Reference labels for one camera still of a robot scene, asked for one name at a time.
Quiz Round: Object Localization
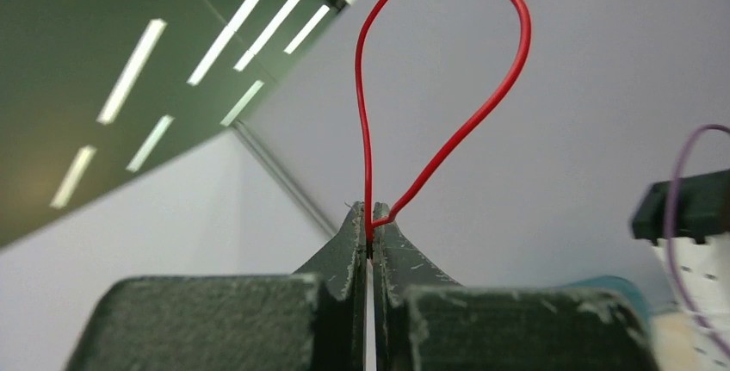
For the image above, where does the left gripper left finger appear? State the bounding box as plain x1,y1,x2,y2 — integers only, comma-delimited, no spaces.
296,202,368,370

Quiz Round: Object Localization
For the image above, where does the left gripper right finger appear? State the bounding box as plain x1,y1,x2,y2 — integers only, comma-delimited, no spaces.
371,222,459,370

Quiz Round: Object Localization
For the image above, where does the red wire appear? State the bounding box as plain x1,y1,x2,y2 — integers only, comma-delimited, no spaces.
354,0,533,244

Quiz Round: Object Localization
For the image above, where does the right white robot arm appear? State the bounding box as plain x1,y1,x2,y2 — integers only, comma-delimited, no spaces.
630,170,729,370

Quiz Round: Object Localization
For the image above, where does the aluminium frame post right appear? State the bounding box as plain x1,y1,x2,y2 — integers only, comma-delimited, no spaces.
232,120,337,238

